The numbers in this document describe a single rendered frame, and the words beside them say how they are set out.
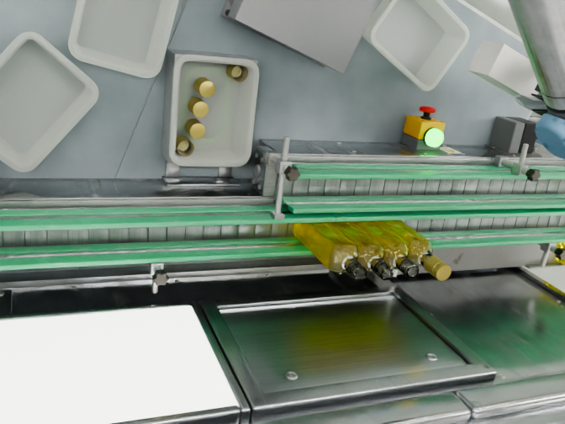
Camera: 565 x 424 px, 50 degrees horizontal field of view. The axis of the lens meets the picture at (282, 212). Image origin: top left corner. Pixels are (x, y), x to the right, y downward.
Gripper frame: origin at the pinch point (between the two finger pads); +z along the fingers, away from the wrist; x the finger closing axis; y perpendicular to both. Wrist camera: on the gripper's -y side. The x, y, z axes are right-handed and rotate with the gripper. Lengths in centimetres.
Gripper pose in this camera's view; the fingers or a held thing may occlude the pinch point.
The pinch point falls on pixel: (531, 83)
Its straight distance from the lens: 129.9
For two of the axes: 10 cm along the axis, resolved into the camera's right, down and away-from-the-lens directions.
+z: -3.6, -3.6, 8.6
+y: -8.3, -2.9, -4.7
